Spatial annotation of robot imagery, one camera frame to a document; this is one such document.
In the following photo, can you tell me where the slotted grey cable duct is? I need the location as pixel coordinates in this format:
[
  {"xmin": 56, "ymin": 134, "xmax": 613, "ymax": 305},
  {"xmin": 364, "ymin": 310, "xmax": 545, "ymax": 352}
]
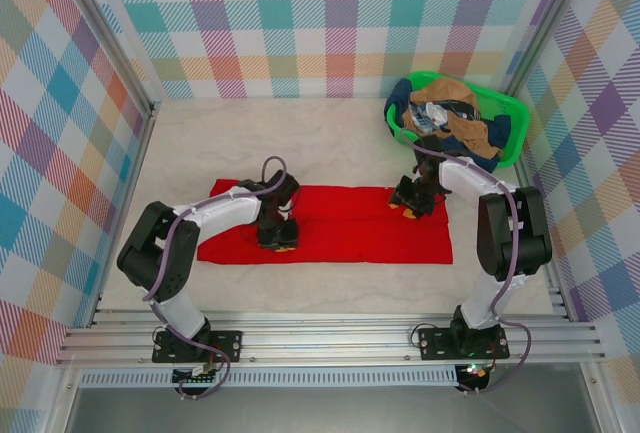
[{"xmin": 79, "ymin": 370, "xmax": 460, "ymax": 389}]

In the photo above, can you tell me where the green plastic basket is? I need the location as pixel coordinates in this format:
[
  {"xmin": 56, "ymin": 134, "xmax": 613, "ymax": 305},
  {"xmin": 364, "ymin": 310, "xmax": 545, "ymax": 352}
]
[{"xmin": 383, "ymin": 70, "xmax": 531, "ymax": 169}]

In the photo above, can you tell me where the aluminium frame post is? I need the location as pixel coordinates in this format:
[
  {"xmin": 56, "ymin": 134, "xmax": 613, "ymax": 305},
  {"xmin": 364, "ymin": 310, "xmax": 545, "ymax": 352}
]
[
  {"xmin": 58, "ymin": 0, "xmax": 157, "ymax": 117},
  {"xmin": 503, "ymin": 0, "xmax": 599, "ymax": 99}
]

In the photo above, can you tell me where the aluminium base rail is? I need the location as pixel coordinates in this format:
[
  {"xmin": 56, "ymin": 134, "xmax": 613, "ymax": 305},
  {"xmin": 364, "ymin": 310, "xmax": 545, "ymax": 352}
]
[{"xmin": 54, "ymin": 306, "xmax": 607, "ymax": 369}]

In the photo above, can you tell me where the white blue printed t-shirt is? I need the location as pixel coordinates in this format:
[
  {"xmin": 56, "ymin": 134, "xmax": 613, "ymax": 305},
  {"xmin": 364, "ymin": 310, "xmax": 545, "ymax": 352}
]
[{"xmin": 405, "ymin": 100, "xmax": 452, "ymax": 133}]

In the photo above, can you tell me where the red t-shirt with bear print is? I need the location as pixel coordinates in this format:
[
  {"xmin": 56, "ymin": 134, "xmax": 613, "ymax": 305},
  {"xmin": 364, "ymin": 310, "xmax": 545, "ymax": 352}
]
[{"xmin": 196, "ymin": 177, "xmax": 455, "ymax": 267}]

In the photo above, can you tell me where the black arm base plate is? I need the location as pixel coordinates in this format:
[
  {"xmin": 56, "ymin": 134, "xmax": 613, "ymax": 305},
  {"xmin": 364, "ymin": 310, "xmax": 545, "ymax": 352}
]
[
  {"xmin": 152, "ymin": 330, "xmax": 244, "ymax": 365},
  {"xmin": 417, "ymin": 327, "xmax": 511, "ymax": 362}
]

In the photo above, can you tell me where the tan brown t-shirt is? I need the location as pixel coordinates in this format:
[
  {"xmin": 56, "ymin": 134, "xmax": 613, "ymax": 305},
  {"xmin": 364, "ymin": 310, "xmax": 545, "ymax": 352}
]
[{"xmin": 403, "ymin": 77, "xmax": 490, "ymax": 159}]

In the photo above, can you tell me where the navy blue t-shirt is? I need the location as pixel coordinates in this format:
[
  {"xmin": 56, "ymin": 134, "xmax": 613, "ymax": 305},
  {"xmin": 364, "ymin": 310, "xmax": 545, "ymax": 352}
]
[
  {"xmin": 383, "ymin": 77, "xmax": 417, "ymax": 127},
  {"xmin": 439, "ymin": 112, "xmax": 513, "ymax": 174}
]

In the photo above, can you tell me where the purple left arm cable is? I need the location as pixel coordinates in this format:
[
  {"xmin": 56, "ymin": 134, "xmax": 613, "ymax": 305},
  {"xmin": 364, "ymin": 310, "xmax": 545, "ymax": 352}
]
[{"xmin": 142, "ymin": 155, "xmax": 289, "ymax": 402}]

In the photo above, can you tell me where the black controller board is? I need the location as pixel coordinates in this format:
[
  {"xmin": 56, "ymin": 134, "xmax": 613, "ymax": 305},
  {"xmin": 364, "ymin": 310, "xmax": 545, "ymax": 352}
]
[
  {"xmin": 457, "ymin": 362, "xmax": 492, "ymax": 392},
  {"xmin": 172, "ymin": 365, "xmax": 220, "ymax": 387}
]

